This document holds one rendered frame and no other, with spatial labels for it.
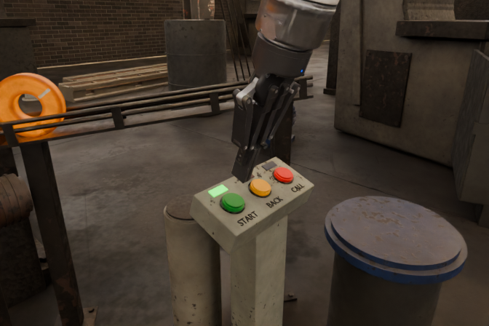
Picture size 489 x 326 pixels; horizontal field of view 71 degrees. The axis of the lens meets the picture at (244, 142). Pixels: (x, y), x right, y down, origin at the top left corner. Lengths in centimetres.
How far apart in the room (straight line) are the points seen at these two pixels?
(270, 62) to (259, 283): 44
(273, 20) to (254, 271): 46
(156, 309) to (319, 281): 58
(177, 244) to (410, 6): 219
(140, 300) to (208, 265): 57
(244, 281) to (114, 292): 74
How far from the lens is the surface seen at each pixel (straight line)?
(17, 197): 102
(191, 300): 86
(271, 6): 43
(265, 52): 44
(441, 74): 244
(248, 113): 46
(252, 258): 68
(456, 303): 147
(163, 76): 500
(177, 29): 327
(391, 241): 88
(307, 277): 140
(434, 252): 88
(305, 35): 43
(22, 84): 97
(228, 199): 61
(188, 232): 75
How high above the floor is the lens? 91
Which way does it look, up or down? 20 degrees down
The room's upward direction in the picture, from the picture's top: straight up
